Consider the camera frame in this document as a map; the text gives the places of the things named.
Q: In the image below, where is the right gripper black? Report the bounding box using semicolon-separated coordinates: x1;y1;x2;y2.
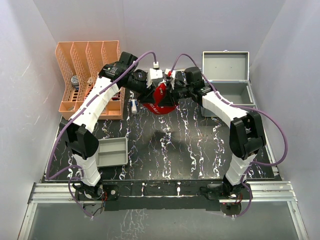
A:
157;81;193;107

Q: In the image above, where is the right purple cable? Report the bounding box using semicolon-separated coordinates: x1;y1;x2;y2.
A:
171;53;290;218

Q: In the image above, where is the round tape tin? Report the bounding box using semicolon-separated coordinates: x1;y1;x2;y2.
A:
70;75;79;88

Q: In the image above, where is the grey metal case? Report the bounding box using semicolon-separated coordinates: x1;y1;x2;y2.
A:
202;50;256;108

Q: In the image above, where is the white blue bandage roll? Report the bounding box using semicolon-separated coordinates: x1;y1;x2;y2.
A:
130;99;138;114

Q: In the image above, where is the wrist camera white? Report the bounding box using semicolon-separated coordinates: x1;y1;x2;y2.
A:
164;68;176;90
146;61;163;89

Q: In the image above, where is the red first aid kit pouch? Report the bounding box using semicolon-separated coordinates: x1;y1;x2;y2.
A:
140;82;177;115

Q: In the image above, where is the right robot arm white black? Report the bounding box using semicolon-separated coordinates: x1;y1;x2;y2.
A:
164;66;266;199

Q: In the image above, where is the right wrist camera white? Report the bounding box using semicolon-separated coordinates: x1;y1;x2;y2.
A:
164;68;176;90

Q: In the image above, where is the aluminium frame rail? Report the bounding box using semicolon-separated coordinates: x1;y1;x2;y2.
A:
18;180;309;240

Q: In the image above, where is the grey plastic divided tray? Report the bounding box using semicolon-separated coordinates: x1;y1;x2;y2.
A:
96;137;128;168

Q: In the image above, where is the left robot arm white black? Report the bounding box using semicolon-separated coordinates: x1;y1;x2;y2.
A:
59;51;154;200

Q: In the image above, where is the red white small box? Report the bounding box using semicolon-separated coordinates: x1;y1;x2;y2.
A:
111;91;121;101

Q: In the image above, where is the orange plastic file organizer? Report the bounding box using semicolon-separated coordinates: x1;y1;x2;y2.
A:
55;40;121;119

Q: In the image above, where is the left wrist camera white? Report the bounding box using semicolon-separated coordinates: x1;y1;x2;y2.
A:
146;61;163;89

